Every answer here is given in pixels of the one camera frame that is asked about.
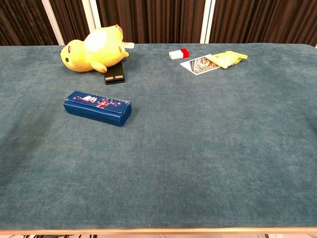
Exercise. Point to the printed photo card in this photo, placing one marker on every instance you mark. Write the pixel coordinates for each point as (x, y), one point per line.
(199, 65)

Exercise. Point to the dark brown curtain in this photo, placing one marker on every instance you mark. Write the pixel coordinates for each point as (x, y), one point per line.
(161, 19)

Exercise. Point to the white frame post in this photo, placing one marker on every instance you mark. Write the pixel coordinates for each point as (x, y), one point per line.
(207, 21)
(89, 12)
(53, 22)

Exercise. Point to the teal table cloth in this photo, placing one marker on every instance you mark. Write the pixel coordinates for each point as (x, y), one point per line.
(198, 148)

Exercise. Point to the small white and red box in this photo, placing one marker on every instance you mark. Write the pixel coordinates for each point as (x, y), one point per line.
(176, 55)

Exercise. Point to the black strip with grey label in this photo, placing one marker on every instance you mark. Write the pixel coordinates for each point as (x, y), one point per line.
(120, 74)
(109, 78)

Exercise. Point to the yellow snack packet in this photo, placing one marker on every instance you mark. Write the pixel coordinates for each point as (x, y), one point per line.
(227, 59)

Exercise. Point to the blue glasses case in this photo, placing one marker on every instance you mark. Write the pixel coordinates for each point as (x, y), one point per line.
(96, 114)

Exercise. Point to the yellow plush toy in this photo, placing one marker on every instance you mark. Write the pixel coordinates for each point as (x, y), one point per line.
(84, 57)

